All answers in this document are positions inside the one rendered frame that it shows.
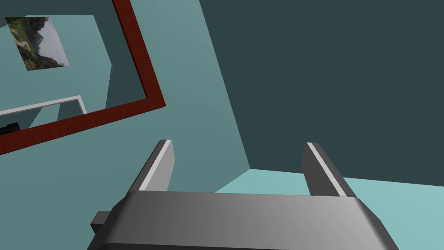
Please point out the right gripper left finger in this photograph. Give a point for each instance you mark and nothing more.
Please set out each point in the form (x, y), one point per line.
(158, 172)

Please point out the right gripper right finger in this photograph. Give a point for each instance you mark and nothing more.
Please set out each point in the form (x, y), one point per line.
(324, 175)

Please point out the landscape picture on wall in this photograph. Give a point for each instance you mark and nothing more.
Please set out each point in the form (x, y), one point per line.
(37, 43)

